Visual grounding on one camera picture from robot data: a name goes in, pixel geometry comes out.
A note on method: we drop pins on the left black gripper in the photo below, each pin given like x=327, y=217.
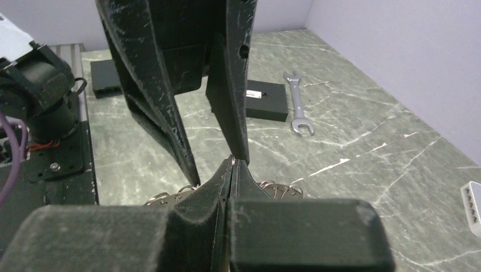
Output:
x=165, y=48

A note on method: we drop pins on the black flat plate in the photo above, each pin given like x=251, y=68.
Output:
x=105, y=79

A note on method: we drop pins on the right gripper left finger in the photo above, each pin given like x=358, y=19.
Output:
x=178, y=236

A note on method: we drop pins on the aluminium rail frame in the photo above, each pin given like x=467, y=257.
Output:
x=71, y=54

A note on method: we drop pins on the black network switch box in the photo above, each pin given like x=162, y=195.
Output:
x=250, y=98

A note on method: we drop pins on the large silver combination wrench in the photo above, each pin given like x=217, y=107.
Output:
x=299, y=120

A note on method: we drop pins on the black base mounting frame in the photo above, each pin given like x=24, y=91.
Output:
x=60, y=175

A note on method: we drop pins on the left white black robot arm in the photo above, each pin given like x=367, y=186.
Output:
x=34, y=83

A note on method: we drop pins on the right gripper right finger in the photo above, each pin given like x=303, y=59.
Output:
x=330, y=234

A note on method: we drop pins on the white plastic box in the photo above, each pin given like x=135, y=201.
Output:
x=470, y=194

